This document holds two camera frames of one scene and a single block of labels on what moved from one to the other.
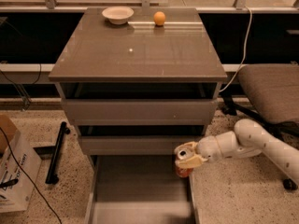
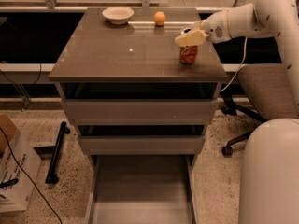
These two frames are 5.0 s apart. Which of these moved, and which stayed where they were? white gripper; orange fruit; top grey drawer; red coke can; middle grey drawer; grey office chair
Moved: white gripper; red coke can
Stayed: middle grey drawer; orange fruit; grey office chair; top grey drawer
